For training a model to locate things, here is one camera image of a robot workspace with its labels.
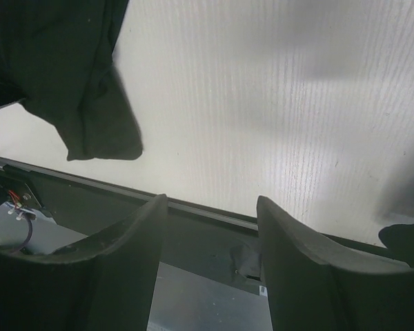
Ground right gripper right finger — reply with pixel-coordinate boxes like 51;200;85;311
257;196;414;330

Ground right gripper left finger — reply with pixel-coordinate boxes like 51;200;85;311
0;194;168;330

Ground black t shirt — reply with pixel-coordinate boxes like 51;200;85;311
378;224;414;268
0;1;144;161

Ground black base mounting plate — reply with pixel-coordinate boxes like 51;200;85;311
0;169;262;294

